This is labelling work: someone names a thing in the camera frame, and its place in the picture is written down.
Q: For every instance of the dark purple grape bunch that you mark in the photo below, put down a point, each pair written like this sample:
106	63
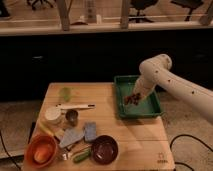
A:
132	99

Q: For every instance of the white handled knife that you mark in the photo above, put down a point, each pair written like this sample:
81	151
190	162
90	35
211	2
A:
79	106

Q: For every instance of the silver fork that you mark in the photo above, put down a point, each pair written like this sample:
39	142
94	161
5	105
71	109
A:
72	150

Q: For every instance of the blue sponge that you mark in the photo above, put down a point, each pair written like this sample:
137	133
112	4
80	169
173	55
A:
90	131

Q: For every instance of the orange bowl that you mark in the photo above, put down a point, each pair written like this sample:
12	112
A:
41	151

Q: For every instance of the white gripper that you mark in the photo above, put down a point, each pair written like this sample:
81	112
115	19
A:
143	87

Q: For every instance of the wooden table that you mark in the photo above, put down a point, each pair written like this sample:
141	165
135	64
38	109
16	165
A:
143	143

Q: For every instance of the dark purple bowl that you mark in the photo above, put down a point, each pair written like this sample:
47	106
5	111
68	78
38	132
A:
104	149

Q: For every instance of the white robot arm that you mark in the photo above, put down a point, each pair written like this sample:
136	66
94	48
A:
156	71

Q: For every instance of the grey cloth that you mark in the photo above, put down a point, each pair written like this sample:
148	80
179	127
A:
71	136

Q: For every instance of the green cucumber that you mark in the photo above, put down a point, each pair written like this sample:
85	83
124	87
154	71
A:
82	156

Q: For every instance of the small metal cup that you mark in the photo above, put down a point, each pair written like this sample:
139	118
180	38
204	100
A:
72	117

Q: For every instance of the yellow banana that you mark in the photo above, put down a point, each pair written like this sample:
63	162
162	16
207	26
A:
45	129

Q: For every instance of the white round container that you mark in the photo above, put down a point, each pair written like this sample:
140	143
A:
53	115

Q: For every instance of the green plastic tray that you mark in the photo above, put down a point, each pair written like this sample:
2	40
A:
147	108

